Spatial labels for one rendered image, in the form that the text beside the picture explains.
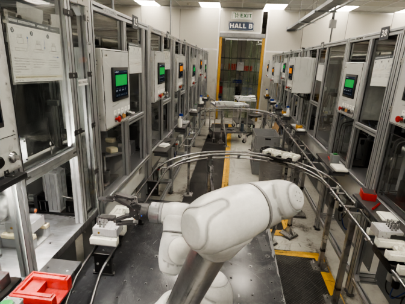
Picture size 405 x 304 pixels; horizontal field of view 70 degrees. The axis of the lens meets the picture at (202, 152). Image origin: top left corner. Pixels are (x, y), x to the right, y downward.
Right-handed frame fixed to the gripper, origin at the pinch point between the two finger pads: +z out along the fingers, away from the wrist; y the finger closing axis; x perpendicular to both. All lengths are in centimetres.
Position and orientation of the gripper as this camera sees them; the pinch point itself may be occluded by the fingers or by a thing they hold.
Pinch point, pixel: (105, 207)
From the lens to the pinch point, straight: 137.6
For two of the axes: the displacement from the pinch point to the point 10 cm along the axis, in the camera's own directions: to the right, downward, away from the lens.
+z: -9.9, -0.7, 0.9
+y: 0.4, -9.6, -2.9
